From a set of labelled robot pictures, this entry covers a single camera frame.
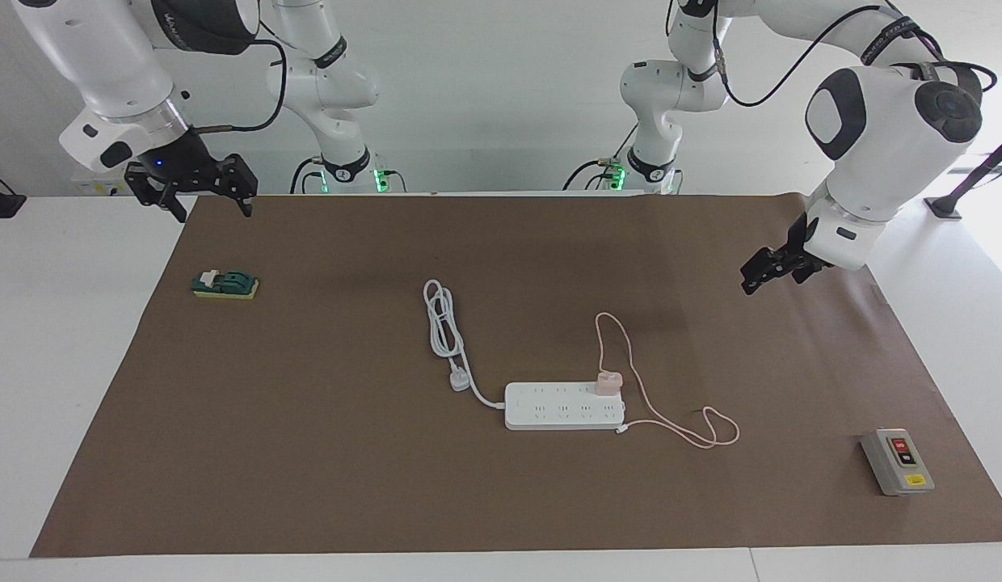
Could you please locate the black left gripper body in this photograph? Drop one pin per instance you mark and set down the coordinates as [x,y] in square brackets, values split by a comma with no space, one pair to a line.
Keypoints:
[796,238]

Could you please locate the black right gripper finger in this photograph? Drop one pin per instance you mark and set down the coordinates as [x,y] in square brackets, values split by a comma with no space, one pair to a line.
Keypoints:
[149,182]
[241,182]

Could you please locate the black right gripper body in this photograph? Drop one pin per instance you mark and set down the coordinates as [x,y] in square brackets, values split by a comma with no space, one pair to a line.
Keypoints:
[182,166]

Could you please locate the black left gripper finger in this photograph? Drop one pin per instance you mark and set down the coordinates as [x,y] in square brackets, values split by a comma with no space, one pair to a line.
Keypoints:
[810,272]
[764,271]

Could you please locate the pink charger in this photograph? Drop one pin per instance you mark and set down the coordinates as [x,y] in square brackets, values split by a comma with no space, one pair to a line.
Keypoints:
[608,384]

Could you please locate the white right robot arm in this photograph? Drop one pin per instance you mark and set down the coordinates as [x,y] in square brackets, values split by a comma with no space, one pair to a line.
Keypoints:
[105,73]

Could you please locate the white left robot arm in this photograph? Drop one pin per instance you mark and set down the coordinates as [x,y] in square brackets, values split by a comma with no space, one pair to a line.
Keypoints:
[889,137]

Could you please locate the white power strip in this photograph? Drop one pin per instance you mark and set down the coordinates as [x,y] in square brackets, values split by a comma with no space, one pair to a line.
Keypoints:
[566,412]

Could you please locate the white box yellow labels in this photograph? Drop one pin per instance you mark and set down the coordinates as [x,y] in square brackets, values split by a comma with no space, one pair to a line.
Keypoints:
[97,187]

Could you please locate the green circuit board module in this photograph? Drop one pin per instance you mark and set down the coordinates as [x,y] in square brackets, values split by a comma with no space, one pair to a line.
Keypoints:
[226,284]

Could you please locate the brown table mat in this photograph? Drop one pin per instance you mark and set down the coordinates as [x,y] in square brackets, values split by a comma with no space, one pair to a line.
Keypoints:
[501,501]

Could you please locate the black clamp mount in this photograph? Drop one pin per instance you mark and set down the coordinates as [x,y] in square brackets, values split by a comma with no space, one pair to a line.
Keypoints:
[0,202]

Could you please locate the black camera stand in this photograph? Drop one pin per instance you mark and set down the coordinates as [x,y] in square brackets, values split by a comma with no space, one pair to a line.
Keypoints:
[974,179]

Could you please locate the grey on-off switch box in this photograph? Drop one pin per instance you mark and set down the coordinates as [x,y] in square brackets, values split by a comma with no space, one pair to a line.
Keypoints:
[897,465]

